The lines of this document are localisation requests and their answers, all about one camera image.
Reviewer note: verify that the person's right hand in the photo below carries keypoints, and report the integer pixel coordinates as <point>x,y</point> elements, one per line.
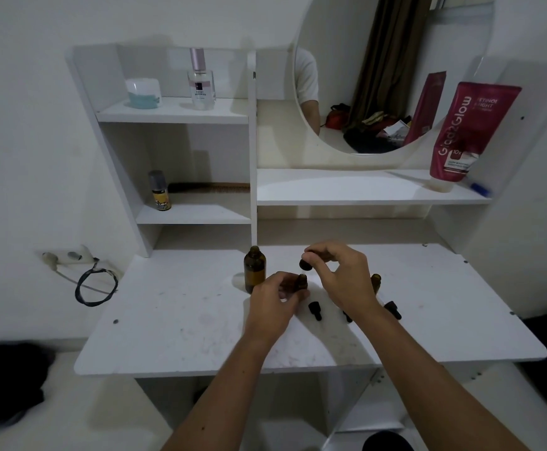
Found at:
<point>348,281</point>

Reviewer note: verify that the person's left hand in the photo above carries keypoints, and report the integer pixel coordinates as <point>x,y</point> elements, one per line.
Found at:
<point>268,309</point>

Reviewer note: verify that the small amber glass bottle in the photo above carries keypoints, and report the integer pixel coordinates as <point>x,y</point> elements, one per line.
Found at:
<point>376,282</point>
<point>303,281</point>

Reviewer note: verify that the small black dropper cap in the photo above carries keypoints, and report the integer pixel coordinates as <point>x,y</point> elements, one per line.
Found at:
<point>314,310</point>
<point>347,317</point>
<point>393,309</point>

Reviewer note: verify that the large amber glass bottle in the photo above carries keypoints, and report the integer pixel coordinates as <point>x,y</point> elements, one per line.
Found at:
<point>254,270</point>

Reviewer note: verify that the black dropper with glass pipette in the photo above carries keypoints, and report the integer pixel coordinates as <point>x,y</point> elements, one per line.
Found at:
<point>305,264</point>

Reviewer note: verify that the person's left forearm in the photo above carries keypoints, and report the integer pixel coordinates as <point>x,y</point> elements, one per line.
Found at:
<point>217,399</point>

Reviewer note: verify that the person's right forearm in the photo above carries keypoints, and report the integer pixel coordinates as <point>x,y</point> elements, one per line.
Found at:
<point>433,385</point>

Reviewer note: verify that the small yellow label bottle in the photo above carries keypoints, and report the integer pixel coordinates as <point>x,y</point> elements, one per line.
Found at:
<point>161,199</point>

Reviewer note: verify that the person's right leg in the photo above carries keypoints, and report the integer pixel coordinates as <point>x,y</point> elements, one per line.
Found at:
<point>386,443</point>

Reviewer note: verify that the clear perfume bottle pink cap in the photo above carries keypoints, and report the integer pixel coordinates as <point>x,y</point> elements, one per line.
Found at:
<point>201,91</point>

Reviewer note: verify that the white vanity desk with shelves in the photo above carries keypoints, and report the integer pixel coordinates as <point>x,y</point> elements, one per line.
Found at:
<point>193,213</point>

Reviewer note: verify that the brown comb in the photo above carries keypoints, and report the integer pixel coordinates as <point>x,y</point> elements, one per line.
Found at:
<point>207,188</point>

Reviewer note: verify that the blue pen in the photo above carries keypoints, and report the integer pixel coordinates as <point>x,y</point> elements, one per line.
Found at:
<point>480,189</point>

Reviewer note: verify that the red cosmetic tube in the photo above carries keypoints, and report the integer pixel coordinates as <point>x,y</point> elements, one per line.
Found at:
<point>470,131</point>

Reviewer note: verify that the round mirror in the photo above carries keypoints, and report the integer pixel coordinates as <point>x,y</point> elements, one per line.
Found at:
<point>339,51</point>

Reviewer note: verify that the white and blue cream jar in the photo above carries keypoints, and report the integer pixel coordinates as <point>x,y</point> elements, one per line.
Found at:
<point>143,93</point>

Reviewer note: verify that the black cloth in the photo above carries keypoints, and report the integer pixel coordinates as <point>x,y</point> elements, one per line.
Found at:
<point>5,385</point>

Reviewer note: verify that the white wall socket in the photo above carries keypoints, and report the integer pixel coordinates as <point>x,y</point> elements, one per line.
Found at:
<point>73,255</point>

